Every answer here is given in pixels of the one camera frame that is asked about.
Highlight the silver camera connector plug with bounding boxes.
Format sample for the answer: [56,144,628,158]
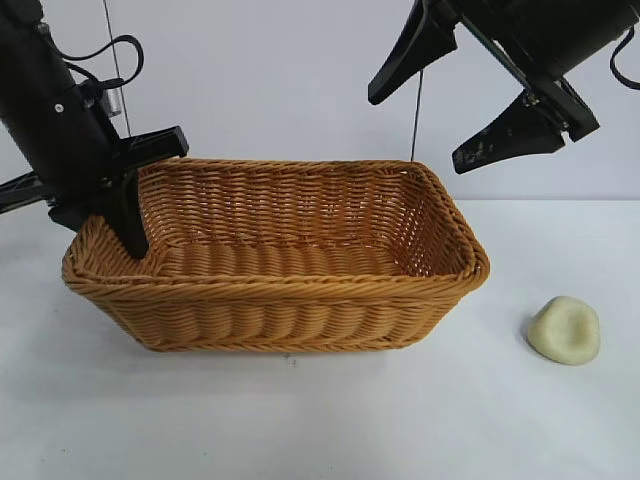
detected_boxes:
[105,78,125,118]

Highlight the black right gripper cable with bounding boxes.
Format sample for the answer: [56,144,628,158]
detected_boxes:
[608,23,640,92]

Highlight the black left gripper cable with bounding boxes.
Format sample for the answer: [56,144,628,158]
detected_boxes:
[62,34,147,90]

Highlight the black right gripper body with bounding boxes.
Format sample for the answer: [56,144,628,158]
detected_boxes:
[439,0,640,142]

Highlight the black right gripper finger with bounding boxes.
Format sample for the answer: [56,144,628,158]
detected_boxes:
[451,89,569,175]
[367,0,459,105]

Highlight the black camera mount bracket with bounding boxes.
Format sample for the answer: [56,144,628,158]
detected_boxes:
[0,170,54,204]

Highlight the pale yellow egg yolk pastry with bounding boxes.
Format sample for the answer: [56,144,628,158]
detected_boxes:
[524,295,601,367]

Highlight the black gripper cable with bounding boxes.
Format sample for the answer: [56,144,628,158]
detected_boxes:
[62,34,147,90]
[608,23,640,92]

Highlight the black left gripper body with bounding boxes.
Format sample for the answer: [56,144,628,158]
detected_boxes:
[0,19,189,234]

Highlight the tan woven wicker basket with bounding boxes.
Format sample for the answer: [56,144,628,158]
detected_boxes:
[61,158,492,354]

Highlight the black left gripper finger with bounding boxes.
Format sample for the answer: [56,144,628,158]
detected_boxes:
[106,169,152,260]

